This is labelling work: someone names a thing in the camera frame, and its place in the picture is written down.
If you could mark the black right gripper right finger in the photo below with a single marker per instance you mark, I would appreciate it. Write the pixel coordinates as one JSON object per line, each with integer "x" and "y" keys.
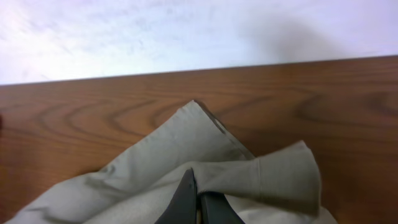
{"x": 215, "y": 209}

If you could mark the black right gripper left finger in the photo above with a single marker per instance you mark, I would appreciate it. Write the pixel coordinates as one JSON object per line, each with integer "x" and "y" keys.
{"x": 182, "y": 208}

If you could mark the khaki green shorts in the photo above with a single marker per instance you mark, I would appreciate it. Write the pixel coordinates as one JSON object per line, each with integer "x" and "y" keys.
{"x": 137, "y": 186}

